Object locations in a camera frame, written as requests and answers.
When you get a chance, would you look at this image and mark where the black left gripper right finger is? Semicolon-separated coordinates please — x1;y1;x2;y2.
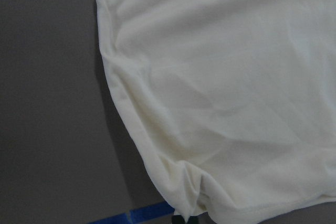
188;216;199;224

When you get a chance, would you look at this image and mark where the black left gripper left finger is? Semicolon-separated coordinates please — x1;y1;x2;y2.
171;215;186;224

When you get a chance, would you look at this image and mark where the beige long-sleeve printed shirt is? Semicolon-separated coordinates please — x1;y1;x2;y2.
96;0;335;223

